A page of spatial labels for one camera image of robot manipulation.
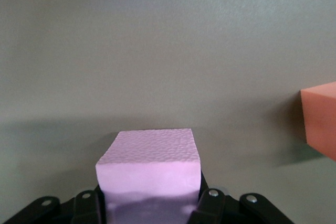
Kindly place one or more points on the orange foam cube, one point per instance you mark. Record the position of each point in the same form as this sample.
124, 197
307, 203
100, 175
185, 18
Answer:
320, 119

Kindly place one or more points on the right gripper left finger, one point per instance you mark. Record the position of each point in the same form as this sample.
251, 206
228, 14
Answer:
84, 211

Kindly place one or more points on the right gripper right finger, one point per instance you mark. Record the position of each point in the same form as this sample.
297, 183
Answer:
218, 208

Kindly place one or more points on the pink foam cube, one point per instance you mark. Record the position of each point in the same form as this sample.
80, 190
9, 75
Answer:
147, 161

